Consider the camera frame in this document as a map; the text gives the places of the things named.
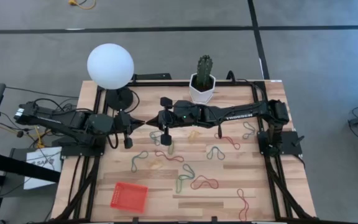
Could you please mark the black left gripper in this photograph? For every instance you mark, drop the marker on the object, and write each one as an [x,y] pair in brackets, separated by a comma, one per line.
[122,122]

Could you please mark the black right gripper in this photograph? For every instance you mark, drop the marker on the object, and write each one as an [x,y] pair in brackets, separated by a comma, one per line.
[182,112]

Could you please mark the teal rubber band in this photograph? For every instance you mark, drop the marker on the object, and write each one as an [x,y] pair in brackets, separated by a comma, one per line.
[150,135]
[132,165]
[211,149]

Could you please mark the red rubber band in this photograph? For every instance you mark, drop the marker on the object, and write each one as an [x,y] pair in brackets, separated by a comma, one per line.
[228,139]
[247,207]
[166,156]
[201,176]

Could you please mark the tan rubber band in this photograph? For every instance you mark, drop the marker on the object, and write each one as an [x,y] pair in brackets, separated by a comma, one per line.
[194,134]
[156,164]

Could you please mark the red plastic mesh bin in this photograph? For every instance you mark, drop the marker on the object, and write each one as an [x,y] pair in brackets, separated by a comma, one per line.
[129,197]

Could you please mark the grey-blue rubber band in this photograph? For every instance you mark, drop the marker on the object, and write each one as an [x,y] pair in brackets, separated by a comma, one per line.
[255,128]

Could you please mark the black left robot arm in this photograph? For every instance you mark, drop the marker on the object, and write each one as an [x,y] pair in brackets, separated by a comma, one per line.
[73,119]

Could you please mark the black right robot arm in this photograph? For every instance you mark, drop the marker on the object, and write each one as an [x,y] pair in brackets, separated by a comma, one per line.
[238,115]

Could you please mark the olive green rubber band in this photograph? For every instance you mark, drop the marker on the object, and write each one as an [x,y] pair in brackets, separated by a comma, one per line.
[171,148]

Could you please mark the white hexagonal plant pot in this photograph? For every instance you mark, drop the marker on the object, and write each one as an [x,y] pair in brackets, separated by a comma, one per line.
[201,96]

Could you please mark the white globe lamp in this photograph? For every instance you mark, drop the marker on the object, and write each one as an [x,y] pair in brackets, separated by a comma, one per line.
[110,67]

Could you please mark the green cactus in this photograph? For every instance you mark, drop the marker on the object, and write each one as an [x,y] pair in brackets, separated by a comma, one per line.
[204,70]

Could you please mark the white paper sign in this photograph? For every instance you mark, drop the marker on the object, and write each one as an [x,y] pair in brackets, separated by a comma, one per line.
[48,154]

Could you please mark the black stand beam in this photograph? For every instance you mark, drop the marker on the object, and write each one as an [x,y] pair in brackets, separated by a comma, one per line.
[17,166]

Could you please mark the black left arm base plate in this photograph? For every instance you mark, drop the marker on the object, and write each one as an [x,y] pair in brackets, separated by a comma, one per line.
[82,152]

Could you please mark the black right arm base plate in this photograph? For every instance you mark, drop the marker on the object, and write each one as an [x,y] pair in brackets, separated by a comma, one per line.
[291,143]

